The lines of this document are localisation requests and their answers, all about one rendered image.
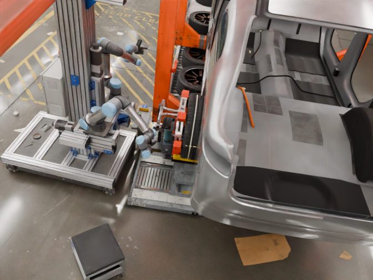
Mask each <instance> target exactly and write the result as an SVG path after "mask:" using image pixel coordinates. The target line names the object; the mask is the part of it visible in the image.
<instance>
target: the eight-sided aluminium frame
mask: <svg viewBox="0 0 373 280"><path fill-rule="evenodd" d="M182 105H184V109H181V107H182ZM186 105H187V98H184V97H181V98H180V106H179V110H178V112H185V108H186ZM178 125H179V121H177V126H176V130H175V136H174V137H175V138H174V140H175V141H176V140H177V139H179V141H180V140H181V138H182V129H183V122H182V123H181V128H180V131H179V130H178Z"/></svg>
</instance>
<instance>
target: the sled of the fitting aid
mask: <svg viewBox="0 0 373 280"><path fill-rule="evenodd" d="M175 168H176V162H174V165H173V171H172V178H171V182H170V189H169V195H170V196H177V197H184V198H190V192H191V186H190V185H185V184H178V183H173V182H174V175H175Z"/></svg>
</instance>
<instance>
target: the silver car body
mask: <svg viewBox="0 0 373 280"><path fill-rule="evenodd" d="M211 27H212V31H211V36H208V37H210V42H209V43H208V46H207V47H206V55H205V65H204V73H203V81H202V86H201V96H202V95H203V90H204V87H205V96H204V105H203V114H202V118H201V125H200V132H199V139H198V145H197V149H196V155H195V161H194V165H193V175H192V182H191V192H190V204H191V206H192V208H193V209H194V210H195V211H196V212H197V213H199V214H201V215H202V216H204V217H206V218H209V219H211V220H214V221H217V222H220V223H224V224H228V225H231V226H236V227H240V228H245V229H251V230H255V231H261V232H267V233H274V234H281V235H286V236H293V237H300V238H307V239H314V240H319V241H327V242H335V243H343V244H352V245H358V246H373V99H371V100H369V101H367V102H364V103H361V102H359V100H358V98H357V96H356V94H355V92H354V90H353V88H352V84H351V80H352V75H353V72H354V70H355V68H356V66H357V63H358V61H359V59H360V57H361V54H362V52H363V50H364V47H365V44H366V41H367V39H368V36H369V35H373V0H212V4H211V11H210V20H209V27H208V32H209V31H210V29H211ZM335 29H339V30H343V31H350V32H357V33H356V34H355V35H354V37H353V39H352V41H351V43H350V45H349V47H348V49H347V51H346V53H345V55H344V56H343V58H342V60H341V61H340V60H339V58H338V56H337V54H336V52H335V50H334V48H333V46H332V42H331V41H332V36H333V34H334V31H335ZM209 35H210V34H209Z"/></svg>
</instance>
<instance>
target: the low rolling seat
mask: <svg viewBox="0 0 373 280"><path fill-rule="evenodd" d="M71 243H72V248H73V252H74V255H75V258H76V260H77V262H78V265H79V268H80V271H81V273H82V276H83V278H84V280H107V279H110V278H112V277H114V276H116V275H119V276H121V277H124V271H125V256H124V254H123V252H122V250H121V248H120V246H119V244H118V242H117V240H116V238H115V236H114V234H113V231H112V229H111V227H110V225H109V223H105V224H103V225H100V226H97V227H95V228H92V229H90V230H87V231H85V232H82V233H80V234H77V235H75V236H72V237H71Z"/></svg>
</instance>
